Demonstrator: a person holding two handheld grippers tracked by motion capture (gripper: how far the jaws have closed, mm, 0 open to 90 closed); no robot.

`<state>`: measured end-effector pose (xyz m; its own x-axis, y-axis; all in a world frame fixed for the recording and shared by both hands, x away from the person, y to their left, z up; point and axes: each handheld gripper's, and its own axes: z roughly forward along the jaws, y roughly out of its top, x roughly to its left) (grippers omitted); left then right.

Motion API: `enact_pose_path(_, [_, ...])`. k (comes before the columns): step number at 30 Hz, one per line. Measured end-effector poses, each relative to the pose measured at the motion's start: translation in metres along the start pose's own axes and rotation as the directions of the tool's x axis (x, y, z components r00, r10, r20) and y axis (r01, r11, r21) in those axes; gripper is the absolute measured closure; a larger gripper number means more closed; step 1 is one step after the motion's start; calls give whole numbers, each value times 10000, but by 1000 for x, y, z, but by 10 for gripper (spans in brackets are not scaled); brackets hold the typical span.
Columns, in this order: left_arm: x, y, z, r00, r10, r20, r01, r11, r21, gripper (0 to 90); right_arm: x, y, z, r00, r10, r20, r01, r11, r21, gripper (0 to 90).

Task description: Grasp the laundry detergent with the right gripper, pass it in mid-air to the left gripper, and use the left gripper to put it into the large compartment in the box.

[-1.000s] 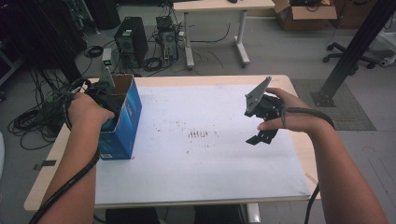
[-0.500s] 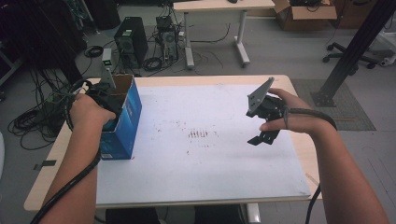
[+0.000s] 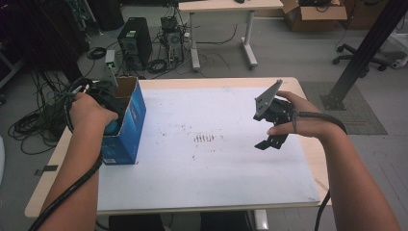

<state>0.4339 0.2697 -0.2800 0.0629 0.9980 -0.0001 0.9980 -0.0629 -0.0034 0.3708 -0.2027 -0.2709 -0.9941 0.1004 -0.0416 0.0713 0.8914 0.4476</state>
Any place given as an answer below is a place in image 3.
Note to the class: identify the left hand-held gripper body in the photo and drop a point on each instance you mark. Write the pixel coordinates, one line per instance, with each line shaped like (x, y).
(102, 94)

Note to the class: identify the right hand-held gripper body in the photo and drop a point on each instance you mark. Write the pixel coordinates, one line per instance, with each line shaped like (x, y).
(275, 112)

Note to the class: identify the blue cardboard box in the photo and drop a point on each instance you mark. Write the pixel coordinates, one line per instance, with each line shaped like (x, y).
(131, 128)

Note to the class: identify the person's left hand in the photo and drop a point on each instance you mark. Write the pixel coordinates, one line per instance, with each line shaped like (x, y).
(88, 115)

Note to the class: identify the person's right hand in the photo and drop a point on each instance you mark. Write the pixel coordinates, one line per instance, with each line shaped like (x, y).
(311, 126)

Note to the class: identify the small white power unit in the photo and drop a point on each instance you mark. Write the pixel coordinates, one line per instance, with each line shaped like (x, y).
(110, 57)

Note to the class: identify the black computer tower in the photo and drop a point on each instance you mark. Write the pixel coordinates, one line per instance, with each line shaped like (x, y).
(134, 41)

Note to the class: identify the white table mat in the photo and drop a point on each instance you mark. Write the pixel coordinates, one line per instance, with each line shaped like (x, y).
(208, 173)

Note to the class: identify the white table leg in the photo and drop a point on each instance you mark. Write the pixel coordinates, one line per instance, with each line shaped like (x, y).
(261, 220)

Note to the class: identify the grey floor mat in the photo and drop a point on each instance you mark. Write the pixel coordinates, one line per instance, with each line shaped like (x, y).
(352, 122)

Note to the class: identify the open computer case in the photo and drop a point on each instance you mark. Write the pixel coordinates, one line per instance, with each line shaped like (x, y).
(173, 41)

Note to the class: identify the black tape strip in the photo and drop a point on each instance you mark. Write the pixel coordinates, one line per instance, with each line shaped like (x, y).
(48, 168)

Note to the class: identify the black curtain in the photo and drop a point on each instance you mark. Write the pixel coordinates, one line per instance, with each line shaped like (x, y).
(35, 32)

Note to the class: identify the black office chair base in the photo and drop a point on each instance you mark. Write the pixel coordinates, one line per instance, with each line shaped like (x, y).
(359, 56)

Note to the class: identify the open brown cardboard box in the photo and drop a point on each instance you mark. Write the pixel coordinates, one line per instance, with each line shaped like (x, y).
(316, 19)

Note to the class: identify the white desk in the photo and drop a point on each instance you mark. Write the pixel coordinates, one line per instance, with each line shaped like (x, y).
(224, 5)

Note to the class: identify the closed brown cardboard box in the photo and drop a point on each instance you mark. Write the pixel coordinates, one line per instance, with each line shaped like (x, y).
(362, 14)

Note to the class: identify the black metal stand post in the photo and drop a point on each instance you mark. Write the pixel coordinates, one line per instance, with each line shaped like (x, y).
(369, 48)

